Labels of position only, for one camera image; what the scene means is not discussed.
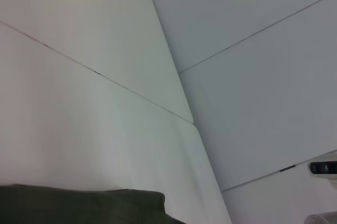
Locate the dark green printed t-shirt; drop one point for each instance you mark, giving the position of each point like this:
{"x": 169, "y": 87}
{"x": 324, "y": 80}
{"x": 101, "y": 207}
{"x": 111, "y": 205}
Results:
{"x": 79, "y": 205}

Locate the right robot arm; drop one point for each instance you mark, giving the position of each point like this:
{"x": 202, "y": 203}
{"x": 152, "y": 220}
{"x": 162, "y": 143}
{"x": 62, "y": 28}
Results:
{"x": 323, "y": 218}

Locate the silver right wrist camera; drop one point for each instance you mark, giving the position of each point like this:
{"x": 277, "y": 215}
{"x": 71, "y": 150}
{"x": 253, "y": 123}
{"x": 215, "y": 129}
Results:
{"x": 323, "y": 167}

